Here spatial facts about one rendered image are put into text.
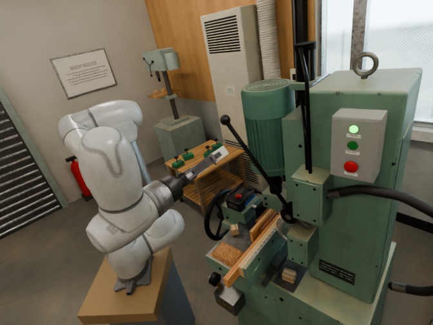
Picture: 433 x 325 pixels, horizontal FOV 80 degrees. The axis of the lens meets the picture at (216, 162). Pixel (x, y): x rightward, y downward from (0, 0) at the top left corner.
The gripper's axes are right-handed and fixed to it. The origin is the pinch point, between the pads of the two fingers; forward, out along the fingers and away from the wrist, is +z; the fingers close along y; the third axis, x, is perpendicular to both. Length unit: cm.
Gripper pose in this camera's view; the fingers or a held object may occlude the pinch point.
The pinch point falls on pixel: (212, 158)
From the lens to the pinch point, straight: 83.5
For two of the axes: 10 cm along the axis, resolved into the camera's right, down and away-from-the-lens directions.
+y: 5.0, -3.5, -7.9
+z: 6.4, -4.6, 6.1
